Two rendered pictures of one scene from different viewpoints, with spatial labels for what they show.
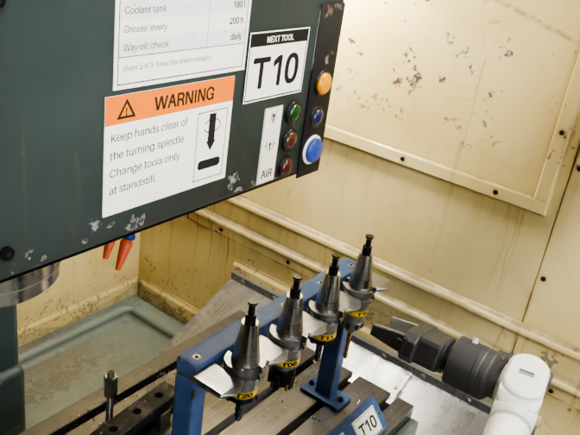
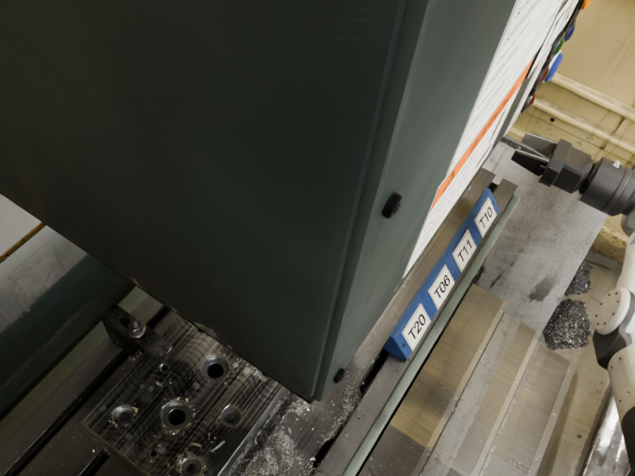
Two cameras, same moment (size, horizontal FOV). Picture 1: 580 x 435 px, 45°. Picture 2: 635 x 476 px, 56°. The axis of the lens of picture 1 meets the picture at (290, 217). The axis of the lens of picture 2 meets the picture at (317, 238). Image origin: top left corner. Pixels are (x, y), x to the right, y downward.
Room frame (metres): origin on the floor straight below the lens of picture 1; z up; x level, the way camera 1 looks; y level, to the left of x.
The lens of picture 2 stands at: (0.30, 0.25, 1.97)
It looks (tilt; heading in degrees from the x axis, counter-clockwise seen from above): 55 degrees down; 353
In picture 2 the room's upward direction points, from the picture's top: 9 degrees clockwise
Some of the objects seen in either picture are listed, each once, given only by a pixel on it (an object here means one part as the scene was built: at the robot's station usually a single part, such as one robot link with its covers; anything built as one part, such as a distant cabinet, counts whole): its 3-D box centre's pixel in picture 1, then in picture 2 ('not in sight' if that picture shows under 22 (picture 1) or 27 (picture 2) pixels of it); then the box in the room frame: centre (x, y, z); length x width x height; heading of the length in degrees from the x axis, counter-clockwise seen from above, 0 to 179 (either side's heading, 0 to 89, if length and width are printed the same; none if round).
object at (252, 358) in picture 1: (248, 340); not in sight; (0.86, 0.03, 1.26); 0.04 x 0.04 x 0.07
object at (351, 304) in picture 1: (343, 301); not in sight; (1.09, -0.12, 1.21); 0.07 x 0.05 x 0.01; 57
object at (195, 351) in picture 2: not in sight; (197, 396); (0.66, 0.37, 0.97); 0.29 x 0.23 x 0.05; 147
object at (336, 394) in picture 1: (336, 338); not in sight; (1.21, -0.13, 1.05); 0.10 x 0.05 x 0.30; 57
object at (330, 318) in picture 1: (325, 312); not in sight; (1.05, -0.09, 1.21); 0.06 x 0.06 x 0.03
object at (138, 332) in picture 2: not in sight; (137, 336); (0.76, 0.48, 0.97); 0.13 x 0.03 x 0.15; 57
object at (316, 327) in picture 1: (307, 324); not in sight; (1.00, -0.06, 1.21); 0.07 x 0.05 x 0.01; 57
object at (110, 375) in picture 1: (110, 400); not in sight; (1.03, 0.28, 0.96); 0.03 x 0.03 x 0.13
